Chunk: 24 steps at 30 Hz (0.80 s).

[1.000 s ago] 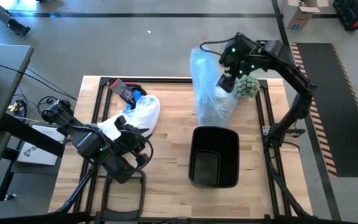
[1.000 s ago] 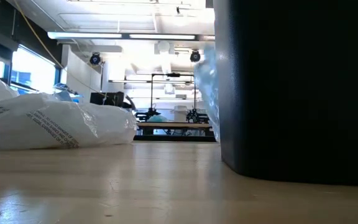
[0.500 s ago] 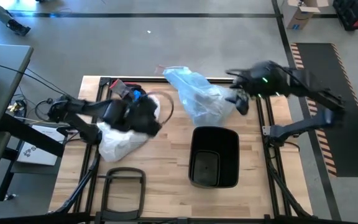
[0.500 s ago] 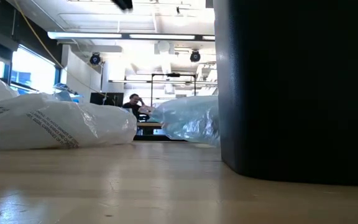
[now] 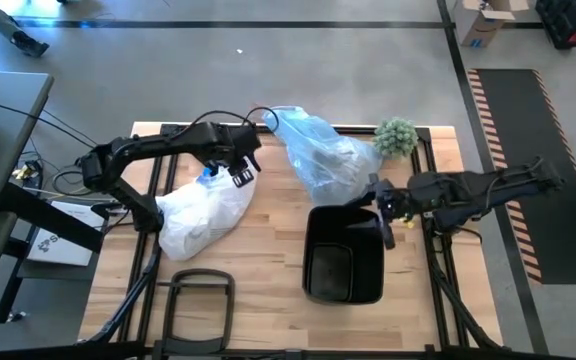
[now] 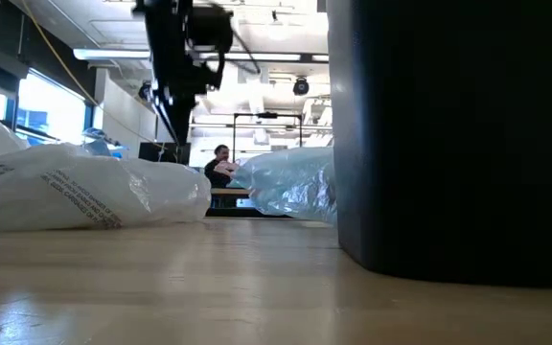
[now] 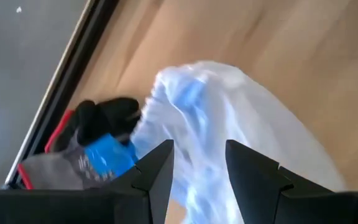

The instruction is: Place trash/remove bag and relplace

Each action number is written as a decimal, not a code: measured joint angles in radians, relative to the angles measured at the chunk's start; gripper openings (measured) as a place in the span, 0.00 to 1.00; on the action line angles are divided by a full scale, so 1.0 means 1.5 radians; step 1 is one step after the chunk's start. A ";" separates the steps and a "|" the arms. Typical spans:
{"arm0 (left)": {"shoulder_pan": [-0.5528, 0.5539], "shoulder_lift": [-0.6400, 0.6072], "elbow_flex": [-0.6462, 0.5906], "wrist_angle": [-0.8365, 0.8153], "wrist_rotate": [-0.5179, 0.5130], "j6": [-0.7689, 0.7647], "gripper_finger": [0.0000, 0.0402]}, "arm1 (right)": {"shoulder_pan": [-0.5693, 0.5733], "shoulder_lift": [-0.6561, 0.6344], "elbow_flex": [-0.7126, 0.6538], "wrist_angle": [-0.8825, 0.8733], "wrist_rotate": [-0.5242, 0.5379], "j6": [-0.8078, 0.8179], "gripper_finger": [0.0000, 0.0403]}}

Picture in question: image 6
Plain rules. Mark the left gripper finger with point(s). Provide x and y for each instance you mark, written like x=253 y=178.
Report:
x=177 y=120

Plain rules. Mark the translucent bluish bin liner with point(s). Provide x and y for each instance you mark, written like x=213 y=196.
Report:
x=285 y=184

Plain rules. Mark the black trash bin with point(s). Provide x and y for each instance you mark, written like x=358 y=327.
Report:
x=448 y=144

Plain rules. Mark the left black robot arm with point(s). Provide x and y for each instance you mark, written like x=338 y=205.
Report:
x=170 y=24

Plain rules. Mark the white printed plastic bag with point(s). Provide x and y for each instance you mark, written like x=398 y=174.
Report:
x=65 y=191

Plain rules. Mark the black computer monitor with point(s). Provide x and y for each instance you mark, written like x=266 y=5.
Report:
x=151 y=152

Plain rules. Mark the person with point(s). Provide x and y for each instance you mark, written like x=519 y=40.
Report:
x=216 y=177

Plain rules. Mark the long ceiling light bar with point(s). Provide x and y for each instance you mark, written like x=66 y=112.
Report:
x=108 y=54

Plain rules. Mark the thin ceiling light strip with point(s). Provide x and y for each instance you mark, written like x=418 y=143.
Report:
x=257 y=125

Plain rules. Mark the blue plastic object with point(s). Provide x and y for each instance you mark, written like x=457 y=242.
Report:
x=95 y=146

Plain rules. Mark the wooden workbench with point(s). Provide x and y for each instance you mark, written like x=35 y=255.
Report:
x=228 y=191

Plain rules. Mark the black metal station frame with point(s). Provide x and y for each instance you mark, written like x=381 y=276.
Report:
x=266 y=115

